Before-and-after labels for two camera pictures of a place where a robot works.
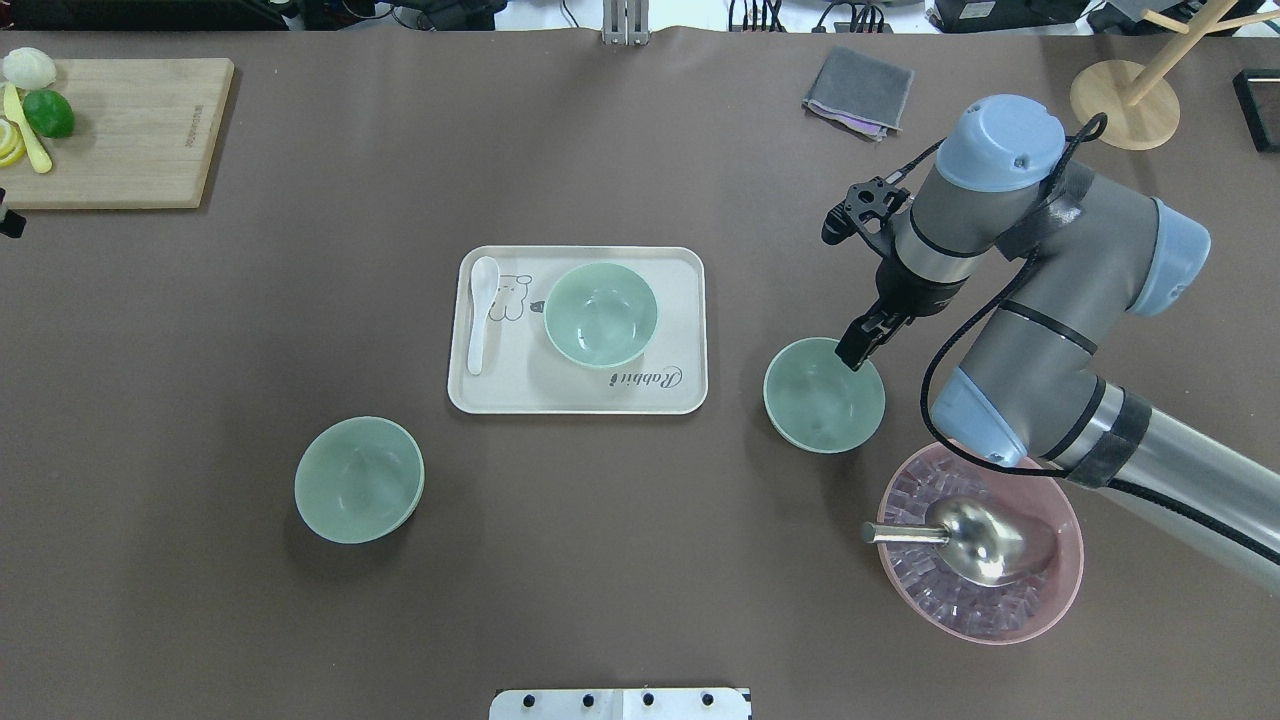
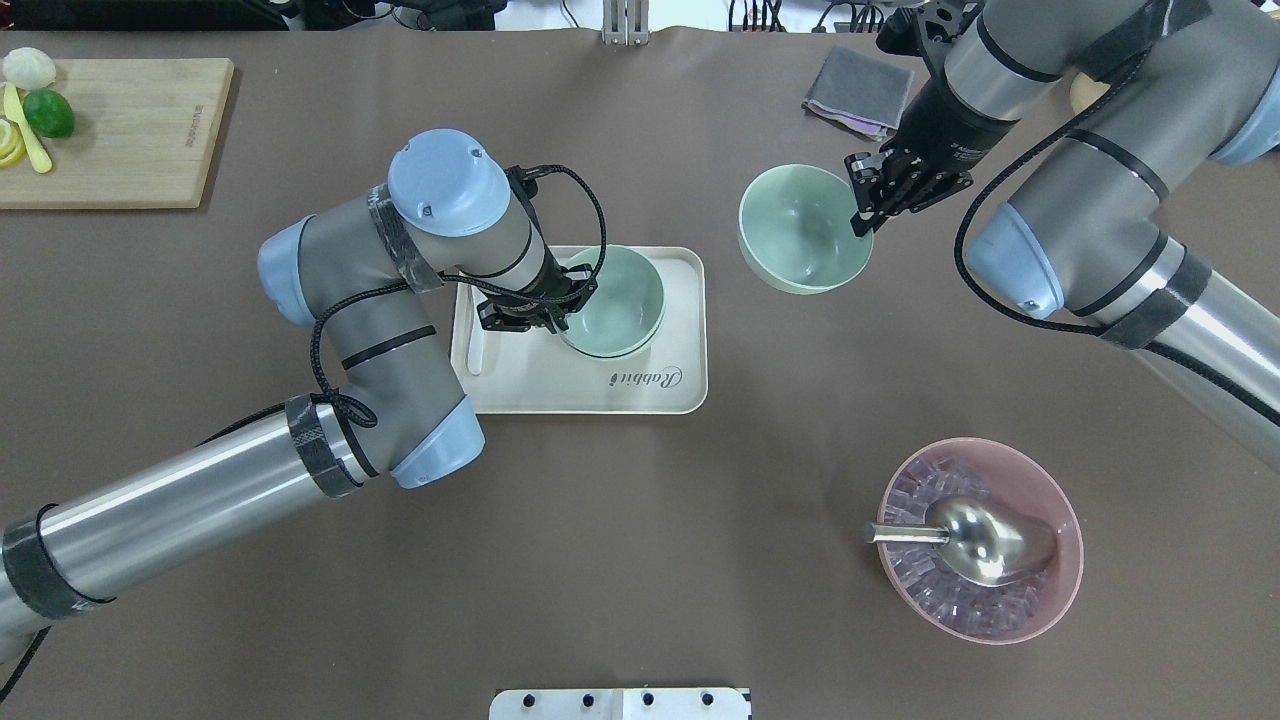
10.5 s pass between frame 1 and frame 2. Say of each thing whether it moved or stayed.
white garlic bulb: stayed
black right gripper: moved
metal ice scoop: stayed
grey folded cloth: stayed
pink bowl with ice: stayed
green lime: stayed
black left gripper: moved
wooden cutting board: stayed
